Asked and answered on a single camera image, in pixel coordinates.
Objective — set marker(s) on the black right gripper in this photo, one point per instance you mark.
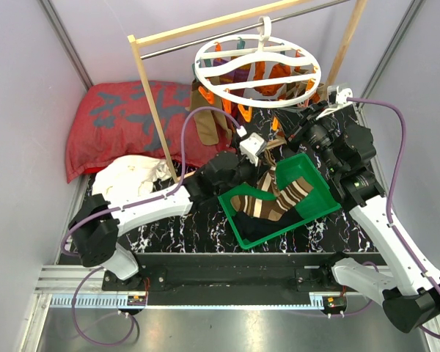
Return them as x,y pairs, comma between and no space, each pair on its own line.
296,122

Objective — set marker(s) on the white round clip hanger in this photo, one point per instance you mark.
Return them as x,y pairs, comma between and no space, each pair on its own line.
221,56

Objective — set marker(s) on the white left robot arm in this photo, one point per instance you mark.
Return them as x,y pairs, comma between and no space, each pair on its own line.
97,226

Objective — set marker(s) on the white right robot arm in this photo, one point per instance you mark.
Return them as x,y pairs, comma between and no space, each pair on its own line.
410,296

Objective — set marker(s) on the orange hanging sock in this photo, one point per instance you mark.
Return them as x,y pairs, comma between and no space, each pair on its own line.
279,70

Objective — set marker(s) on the purple hanging sock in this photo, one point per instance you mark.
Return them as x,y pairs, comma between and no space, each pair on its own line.
237,75

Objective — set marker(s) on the green plastic tray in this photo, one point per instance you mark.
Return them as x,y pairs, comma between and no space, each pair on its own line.
317,204

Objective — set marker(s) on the olive brown hanging sock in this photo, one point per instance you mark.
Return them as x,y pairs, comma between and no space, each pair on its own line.
212,126

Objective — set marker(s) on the black sock in tray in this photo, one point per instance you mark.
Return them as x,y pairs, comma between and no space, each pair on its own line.
254,229

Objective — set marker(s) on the metal hanging rod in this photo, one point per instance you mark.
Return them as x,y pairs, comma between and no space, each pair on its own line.
240,30

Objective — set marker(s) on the white crumpled cloth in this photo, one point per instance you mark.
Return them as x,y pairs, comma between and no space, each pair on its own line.
129,178

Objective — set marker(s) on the red patterned pillow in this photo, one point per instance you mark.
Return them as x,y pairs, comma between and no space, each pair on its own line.
114,120

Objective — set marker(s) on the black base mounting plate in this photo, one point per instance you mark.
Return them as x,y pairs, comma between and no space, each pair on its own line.
244,280

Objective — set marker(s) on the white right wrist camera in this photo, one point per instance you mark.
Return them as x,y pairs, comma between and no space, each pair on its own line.
337,98

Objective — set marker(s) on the wooden drying rack frame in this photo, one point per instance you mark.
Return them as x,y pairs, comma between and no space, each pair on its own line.
137,44

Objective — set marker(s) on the aluminium rail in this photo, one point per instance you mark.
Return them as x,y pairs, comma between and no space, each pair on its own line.
74,286

